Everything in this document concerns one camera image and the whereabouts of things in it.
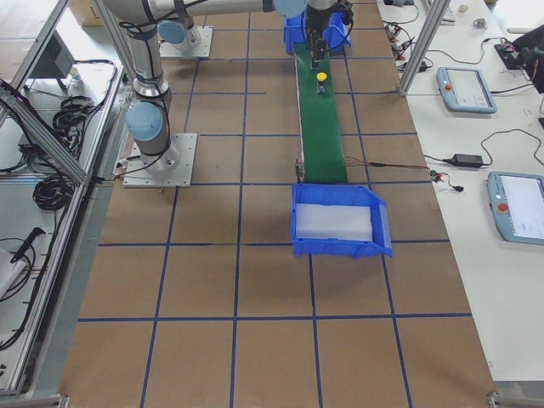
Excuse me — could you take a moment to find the blue plastic bin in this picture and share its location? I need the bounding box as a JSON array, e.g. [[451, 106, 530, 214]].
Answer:
[[291, 184, 394, 259], [282, 10, 353, 55]]

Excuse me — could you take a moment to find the yellow push button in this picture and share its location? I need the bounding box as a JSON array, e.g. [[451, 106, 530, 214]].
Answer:
[[315, 71, 327, 94]]

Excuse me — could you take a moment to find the near teach pendant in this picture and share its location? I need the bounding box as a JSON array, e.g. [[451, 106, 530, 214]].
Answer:
[[486, 171, 543, 246]]

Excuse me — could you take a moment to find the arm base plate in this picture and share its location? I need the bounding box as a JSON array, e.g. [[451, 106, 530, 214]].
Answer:
[[122, 133, 197, 188], [158, 22, 213, 60]]

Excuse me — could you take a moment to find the green conveyor belt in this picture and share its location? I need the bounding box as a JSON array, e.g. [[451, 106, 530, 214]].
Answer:
[[294, 43, 348, 184]]

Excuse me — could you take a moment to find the aluminium frame post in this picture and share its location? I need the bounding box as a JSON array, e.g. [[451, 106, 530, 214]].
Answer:
[[398, 0, 449, 96]]

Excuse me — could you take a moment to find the teach pendant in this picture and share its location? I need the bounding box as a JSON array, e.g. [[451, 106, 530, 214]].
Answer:
[[486, 171, 543, 246], [436, 67, 497, 114]]

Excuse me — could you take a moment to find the right blue plastic bin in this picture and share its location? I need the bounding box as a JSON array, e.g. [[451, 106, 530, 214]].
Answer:
[[291, 184, 394, 259]]

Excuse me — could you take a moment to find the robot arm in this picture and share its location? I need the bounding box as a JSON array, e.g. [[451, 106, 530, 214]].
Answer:
[[105, 1, 200, 182], [158, 1, 354, 71]]

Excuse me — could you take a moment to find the cardboard box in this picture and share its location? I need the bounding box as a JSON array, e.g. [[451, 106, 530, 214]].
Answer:
[[68, 0, 106, 28]]

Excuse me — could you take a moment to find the red black wire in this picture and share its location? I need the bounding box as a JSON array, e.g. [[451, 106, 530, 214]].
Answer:
[[344, 156, 464, 195]]

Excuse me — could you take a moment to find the black power brick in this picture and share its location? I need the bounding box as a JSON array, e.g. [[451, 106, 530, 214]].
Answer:
[[444, 154, 485, 168]]

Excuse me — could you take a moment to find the left blue plastic bin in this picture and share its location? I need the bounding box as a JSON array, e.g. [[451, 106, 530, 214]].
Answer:
[[282, 10, 353, 55]]

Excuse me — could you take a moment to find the far teach pendant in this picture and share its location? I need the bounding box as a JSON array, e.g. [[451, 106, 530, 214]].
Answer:
[[436, 67, 497, 114]]

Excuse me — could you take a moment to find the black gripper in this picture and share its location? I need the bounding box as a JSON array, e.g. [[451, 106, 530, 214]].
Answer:
[[304, 0, 353, 70]]

